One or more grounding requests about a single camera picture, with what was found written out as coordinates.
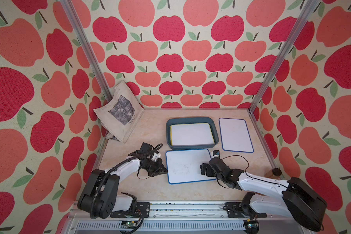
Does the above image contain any blue-framed whiteboard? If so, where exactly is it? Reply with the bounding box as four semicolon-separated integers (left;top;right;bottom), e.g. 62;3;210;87
166;149;216;185
219;118;254;153

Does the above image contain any yellow-framed whiteboard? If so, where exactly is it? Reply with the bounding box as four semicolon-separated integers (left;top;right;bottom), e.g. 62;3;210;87
170;123;215;146

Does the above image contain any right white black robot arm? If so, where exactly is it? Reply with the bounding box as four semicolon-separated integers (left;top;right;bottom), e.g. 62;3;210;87
200;157;327;232

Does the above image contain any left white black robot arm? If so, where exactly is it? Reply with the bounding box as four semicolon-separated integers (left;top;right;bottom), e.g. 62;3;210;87
77;155;168;219

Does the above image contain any teal plastic storage box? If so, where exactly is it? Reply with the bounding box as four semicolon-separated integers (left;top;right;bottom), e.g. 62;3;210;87
166;117;219;150

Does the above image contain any amber bottle black cap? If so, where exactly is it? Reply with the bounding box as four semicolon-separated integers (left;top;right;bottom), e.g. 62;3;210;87
265;168;282;179

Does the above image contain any beige printed canvas bag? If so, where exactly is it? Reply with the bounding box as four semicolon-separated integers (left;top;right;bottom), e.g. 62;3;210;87
94;81;144;143

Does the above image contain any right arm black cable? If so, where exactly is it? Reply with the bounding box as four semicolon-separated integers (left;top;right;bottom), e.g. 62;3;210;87
216;154;325;232

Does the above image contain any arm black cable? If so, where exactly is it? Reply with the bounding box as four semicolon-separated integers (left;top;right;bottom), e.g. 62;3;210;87
89;143;164;234
216;154;325;232

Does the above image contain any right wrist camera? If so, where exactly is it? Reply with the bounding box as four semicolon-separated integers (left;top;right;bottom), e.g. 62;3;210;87
213;150;220;159

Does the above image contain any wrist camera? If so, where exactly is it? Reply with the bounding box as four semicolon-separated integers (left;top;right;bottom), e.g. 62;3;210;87
213;150;220;159
139;142;154;155

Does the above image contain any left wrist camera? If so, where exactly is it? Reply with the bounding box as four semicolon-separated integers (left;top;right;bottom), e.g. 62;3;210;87
139;142;154;155

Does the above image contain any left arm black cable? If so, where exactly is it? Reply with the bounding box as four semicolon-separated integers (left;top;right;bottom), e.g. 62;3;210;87
89;143;164;234

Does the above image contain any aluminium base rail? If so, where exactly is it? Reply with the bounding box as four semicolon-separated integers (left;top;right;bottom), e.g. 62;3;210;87
59;201;311;234

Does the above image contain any left aluminium frame post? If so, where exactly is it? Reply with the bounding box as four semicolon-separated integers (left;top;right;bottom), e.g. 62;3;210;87
60;0;113;102

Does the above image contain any aluminium frame post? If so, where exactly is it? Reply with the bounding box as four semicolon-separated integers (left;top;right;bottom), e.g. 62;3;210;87
248;0;321;116
60;0;113;102

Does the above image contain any right aluminium frame post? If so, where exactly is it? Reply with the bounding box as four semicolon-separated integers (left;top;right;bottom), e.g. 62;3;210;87
248;0;321;116

